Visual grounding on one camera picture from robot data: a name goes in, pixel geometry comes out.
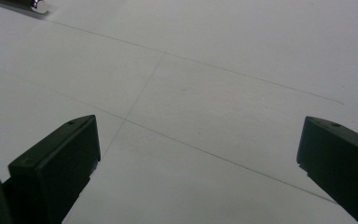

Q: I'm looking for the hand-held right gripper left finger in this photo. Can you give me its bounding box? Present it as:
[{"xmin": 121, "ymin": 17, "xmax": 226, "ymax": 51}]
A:
[{"xmin": 7, "ymin": 114, "xmax": 102, "ymax": 224}]

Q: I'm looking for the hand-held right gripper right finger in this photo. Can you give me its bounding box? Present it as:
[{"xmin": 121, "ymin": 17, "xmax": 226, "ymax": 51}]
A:
[{"xmin": 296, "ymin": 116, "xmax": 358, "ymax": 224}]

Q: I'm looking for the stick with shiny metal end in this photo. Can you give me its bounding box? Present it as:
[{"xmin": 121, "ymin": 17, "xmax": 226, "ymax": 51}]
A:
[{"xmin": 0, "ymin": 0, "xmax": 49, "ymax": 15}]

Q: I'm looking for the white paper table cover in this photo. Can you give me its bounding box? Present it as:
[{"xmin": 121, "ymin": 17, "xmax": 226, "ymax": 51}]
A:
[{"xmin": 0, "ymin": 0, "xmax": 358, "ymax": 224}]

